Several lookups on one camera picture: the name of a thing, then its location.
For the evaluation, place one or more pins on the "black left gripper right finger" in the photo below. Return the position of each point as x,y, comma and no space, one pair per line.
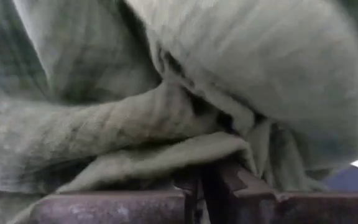
238,180

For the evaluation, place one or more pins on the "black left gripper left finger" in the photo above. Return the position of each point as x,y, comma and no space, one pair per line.
190,193

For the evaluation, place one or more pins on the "dark green garment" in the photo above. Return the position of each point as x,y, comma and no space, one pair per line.
259,62

